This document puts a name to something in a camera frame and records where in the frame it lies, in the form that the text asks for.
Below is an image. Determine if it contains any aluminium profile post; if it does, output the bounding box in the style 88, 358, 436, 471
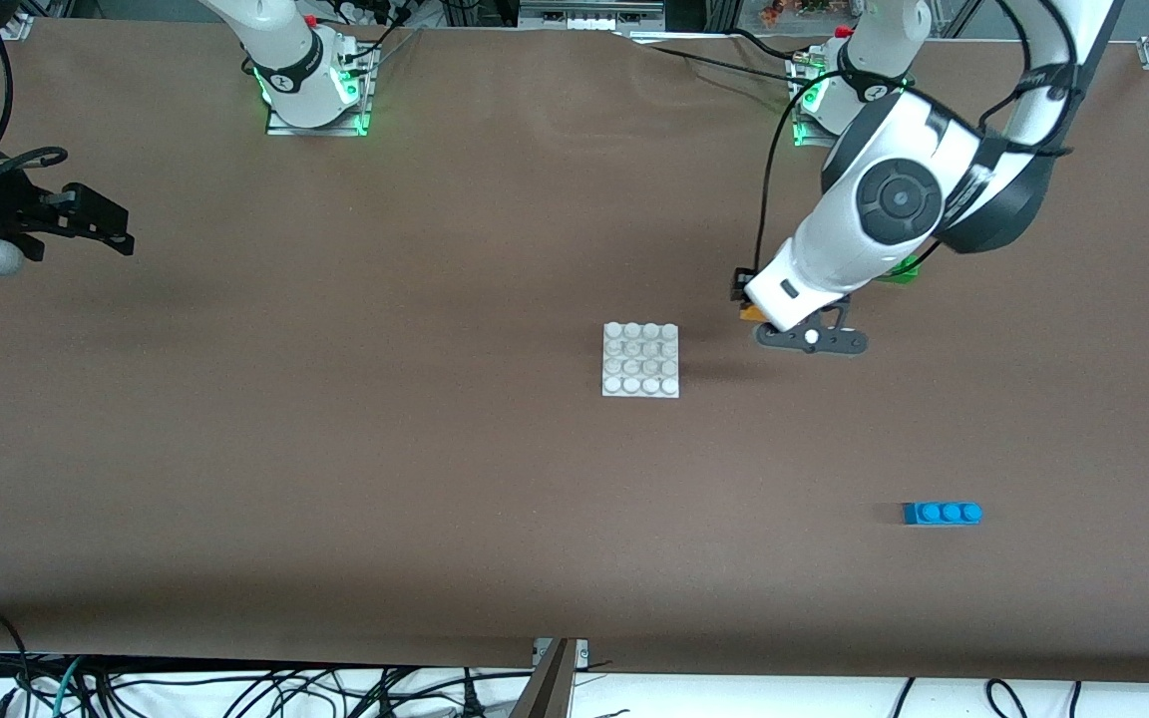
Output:
510, 638, 577, 718

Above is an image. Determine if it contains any brown table cover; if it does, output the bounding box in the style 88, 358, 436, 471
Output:
0, 18, 1149, 689

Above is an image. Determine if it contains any teal floor cable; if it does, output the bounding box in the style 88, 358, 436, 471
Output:
49, 656, 85, 718

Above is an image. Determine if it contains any black floor cable tangle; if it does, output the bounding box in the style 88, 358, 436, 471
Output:
16, 663, 536, 718

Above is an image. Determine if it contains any white studded base plate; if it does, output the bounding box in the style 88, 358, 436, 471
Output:
601, 321, 681, 400

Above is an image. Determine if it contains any black cable on table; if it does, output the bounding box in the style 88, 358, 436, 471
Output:
732, 28, 820, 61
624, 32, 815, 87

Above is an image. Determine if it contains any black base power cable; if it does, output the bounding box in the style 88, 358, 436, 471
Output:
335, 0, 428, 63

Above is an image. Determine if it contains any blue three-stud block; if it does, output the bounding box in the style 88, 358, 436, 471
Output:
902, 501, 983, 527

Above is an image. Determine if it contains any silver aluminium frame rail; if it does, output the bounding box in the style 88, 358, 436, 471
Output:
520, 0, 667, 31

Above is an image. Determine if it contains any silver table edge bracket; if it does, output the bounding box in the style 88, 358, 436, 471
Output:
533, 638, 591, 667

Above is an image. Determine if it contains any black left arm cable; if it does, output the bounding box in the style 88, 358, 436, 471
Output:
753, 0, 1080, 276

